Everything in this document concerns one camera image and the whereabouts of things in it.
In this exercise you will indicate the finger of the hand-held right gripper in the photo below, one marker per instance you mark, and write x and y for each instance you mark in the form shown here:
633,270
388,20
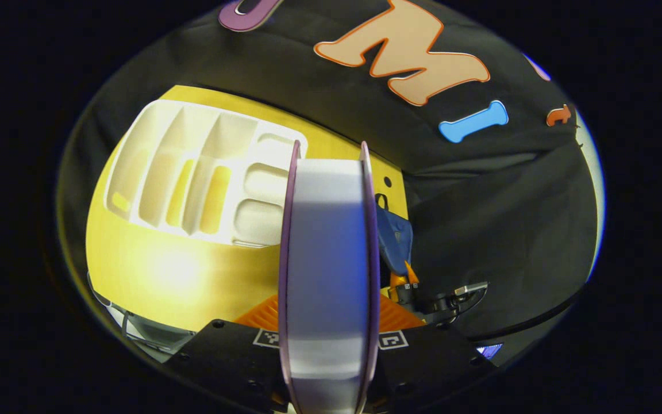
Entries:
410,275
395,283

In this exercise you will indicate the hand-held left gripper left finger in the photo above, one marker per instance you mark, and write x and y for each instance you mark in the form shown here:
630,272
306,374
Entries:
233,356

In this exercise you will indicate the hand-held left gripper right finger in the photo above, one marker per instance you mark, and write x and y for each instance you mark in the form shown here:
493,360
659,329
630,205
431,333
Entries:
423,362

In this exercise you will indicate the blue schoolbag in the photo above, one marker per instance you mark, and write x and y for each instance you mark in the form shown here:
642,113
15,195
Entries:
394,236

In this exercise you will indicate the pink purple book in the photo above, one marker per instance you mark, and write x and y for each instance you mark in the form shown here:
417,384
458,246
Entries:
328,259

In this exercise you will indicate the white plastic bookshelf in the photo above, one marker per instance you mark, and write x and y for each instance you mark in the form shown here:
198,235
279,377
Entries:
193,172

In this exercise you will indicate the black backdrop cloth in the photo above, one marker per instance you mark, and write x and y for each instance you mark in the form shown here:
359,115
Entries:
480,218

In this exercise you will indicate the light grey object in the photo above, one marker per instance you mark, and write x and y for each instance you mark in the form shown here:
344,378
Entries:
147,333

